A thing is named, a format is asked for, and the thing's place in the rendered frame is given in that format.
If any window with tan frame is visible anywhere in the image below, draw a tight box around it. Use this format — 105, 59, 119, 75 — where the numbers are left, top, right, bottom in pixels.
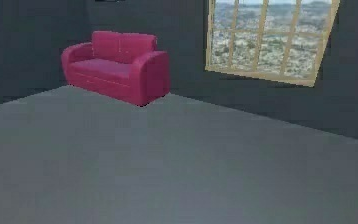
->
204, 0, 341, 88

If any pink sofa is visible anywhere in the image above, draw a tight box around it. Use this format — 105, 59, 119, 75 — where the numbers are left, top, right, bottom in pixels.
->
60, 30, 171, 107

